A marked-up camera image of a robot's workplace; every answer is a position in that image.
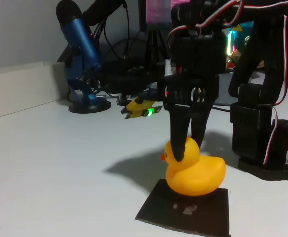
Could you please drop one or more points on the black audio device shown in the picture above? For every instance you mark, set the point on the black audio device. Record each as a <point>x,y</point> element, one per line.
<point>124,79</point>

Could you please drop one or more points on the small black stand base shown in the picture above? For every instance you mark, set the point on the small black stand base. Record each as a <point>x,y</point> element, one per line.
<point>122,102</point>

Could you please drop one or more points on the yellow rubber duck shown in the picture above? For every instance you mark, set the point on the yellow rubber duck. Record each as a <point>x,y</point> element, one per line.
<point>195,175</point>

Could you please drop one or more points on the white framed lit enclosure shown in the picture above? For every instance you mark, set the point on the white framed lit enclosure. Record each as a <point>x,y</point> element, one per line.
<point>235,42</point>

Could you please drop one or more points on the black tripod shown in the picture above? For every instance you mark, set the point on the black tripod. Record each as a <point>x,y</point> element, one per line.
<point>153,44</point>

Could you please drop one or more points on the grey desk mat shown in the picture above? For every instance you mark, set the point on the grey desk mat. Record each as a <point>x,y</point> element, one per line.
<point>225,86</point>

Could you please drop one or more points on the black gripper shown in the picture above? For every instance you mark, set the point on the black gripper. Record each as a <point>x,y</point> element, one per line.
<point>183,95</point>

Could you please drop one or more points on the blue desktop microphone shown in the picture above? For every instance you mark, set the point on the blue desktop microphone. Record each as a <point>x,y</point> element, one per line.
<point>82,42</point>

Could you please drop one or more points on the computer monitor with pink text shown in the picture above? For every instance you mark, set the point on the computer monitor with pink text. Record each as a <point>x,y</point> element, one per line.
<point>156,12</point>

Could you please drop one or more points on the black square pad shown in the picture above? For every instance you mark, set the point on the black square pad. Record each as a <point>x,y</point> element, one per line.
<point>208,217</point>

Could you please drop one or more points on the yellow warning sticker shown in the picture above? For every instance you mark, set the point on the yellow warning sticker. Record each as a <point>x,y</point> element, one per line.
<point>237,27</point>

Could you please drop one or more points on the white raised desk ledge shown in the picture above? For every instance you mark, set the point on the white raised desk ledge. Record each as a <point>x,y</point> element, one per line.
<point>22,86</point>

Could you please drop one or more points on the white green spray bottle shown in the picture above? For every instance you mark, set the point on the white green spray bottle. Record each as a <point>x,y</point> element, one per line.
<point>168,67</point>

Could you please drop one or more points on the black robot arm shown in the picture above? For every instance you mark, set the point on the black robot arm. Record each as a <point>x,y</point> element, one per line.
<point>247,128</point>

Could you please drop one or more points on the yellow gripper camera mount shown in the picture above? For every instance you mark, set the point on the yellow gripper camera mount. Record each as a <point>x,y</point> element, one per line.
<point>136,108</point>

